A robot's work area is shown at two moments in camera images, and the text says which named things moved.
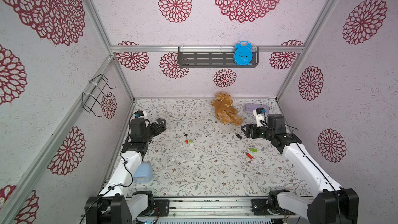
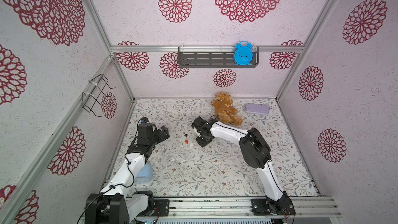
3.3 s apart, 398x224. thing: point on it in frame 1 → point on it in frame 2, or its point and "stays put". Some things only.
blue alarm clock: x=243 y=53 stays put
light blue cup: x=143 y=172 stays put
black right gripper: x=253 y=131 → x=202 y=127
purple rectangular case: x=250 y=107 stays put
